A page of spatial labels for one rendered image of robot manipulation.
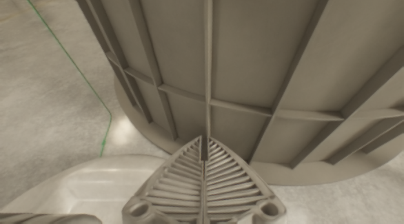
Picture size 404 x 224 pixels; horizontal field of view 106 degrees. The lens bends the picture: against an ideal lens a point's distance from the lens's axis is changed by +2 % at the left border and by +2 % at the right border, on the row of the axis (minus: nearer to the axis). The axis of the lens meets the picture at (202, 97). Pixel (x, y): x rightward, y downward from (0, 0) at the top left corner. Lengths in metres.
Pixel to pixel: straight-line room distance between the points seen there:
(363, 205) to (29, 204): 1.08
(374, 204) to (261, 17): 0.88
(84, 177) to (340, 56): 0.65
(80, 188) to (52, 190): 0.05
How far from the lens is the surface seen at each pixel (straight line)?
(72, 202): 0.57
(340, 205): 0.94
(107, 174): 0.49
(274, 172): 0.83
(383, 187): 1.08
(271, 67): 0.40
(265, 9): 0.35
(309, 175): 0.89
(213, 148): 0.16
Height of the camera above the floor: 0.76
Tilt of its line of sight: 46 degrees down
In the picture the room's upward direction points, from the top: 3 degrees counter-clockwise
